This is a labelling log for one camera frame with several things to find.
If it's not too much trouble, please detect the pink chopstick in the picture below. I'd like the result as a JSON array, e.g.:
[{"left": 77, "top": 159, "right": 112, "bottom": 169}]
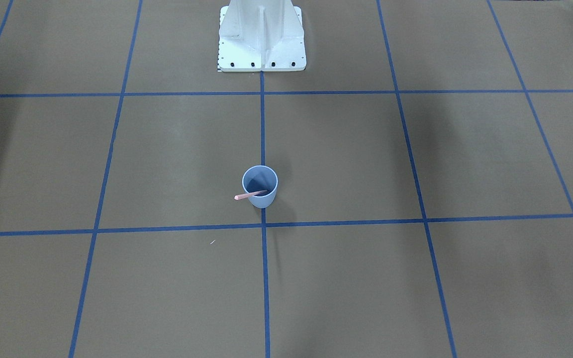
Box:
[{"left": 234, "top": 190, "right": 268, "bottom": 201}]

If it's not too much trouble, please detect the light blue plastic cup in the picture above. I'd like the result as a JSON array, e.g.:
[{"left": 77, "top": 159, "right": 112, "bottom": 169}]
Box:
[{"left": 241, "top": 165, "right": 279, "bottom": 209}]

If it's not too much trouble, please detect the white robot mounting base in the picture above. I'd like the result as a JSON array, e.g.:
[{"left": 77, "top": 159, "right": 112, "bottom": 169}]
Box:
[{"left": 217, "top": 0, "right": 307, "bottom": 72}]

